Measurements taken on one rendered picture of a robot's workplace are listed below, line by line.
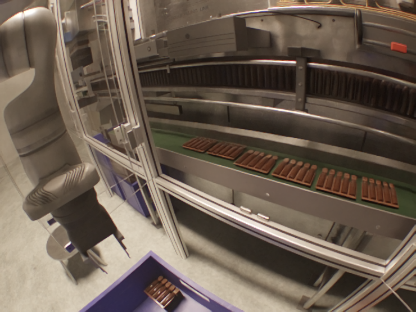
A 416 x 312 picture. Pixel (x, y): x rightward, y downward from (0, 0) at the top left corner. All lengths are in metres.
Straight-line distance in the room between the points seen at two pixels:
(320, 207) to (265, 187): 0.15
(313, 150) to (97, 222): 0.55
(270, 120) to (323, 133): 0.19
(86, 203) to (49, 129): 0.10
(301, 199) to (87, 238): 0.44
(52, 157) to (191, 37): 0.52
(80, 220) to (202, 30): 0.55
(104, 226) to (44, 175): 0.12
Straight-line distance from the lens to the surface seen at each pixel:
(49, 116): 0.23
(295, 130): 0.68
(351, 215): 0.49
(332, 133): 0.66
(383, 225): 0.51
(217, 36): 0.57
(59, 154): 0.23
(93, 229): 0.29
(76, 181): 0.20
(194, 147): 0.67
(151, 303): 0.85
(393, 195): 0.54
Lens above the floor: 0.99
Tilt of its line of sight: 30 degrees down
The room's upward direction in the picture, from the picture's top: 7 degrees counter-clockwise
